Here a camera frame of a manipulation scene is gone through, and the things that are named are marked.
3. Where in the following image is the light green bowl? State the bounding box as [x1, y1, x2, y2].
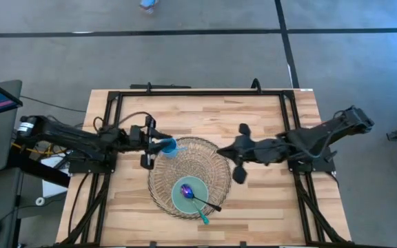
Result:
[171, 176, 210, 215]

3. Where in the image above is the black aluminium table frame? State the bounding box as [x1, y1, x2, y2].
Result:
[60, 88, 349, 248]

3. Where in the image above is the dark wrist camera cable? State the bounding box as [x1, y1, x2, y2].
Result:
[93, 110, 151, 134]

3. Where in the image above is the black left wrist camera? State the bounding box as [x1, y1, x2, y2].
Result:
[129, 125, 141, 147]

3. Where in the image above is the black-handled iridescent spoon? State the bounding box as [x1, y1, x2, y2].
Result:
[180, 183, 223, 213]

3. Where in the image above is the white paper sheet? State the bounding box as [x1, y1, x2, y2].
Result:
[41, 156, 70, 199]

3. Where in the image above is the blue plastic cup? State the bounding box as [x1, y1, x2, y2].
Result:
[159, 137, 187, 160]

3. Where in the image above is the person's foot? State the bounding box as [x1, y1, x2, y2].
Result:
[139, 0, 160, 14]

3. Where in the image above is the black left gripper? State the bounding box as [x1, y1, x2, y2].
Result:
[139, 116, 173, 170]

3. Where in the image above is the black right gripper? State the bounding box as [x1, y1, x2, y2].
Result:
[216, 123, 267, 185]

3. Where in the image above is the round woven placemat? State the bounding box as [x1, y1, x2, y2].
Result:
[147, 136, 233, 220]

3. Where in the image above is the yellow cable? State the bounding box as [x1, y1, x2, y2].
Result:
[11, 143, 67, 156]

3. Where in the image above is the flat black bar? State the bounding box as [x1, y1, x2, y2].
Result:
[130, 83, 192, 90]

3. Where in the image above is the thin black floor cable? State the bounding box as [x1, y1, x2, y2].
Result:
[21, 95, 88, 113]

